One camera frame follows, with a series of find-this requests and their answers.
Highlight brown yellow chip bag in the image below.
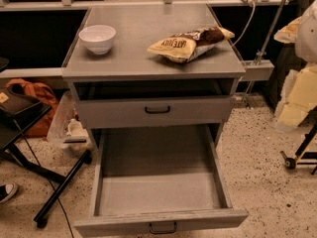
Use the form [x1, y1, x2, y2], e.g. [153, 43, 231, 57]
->
[148, 26, 235, 63]

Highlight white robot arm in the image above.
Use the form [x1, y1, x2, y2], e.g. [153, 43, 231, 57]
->
[273, 0, 317, 128]

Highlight closed grey upper drawer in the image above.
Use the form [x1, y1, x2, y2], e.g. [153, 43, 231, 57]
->
[75, 96, 233, 129]

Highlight grey drawer cabinet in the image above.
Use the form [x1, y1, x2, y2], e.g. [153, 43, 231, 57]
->
[62, 4, 245, 139]

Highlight open grey bottom drawer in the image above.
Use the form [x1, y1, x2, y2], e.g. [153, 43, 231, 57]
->
[75, 125, 248, 238]

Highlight clear plastic bag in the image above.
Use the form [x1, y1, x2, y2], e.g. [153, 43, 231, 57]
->
[47, 90, 93, 157]

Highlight white ceramic bowl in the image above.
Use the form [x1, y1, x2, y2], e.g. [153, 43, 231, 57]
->
[79, 25, 116, 55]

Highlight metal diagonal rod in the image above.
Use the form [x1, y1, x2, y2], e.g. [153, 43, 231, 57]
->
[243, 0, 286, 106]

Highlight black table stand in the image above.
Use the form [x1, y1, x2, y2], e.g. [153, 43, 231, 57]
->
[0, 57, 93, 229]

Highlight black wheeled tripod base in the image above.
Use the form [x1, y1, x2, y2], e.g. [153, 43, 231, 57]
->
[280, 124, 317, 175]

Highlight black white sneaker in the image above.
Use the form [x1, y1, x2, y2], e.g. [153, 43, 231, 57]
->
[0, 182, 18, 203]

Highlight black floor cable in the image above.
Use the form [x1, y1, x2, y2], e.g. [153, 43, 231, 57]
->
[12, 118, 75, 238]

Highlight white power cable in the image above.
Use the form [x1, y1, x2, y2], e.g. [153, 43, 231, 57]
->
[231, 2, 258, 48]

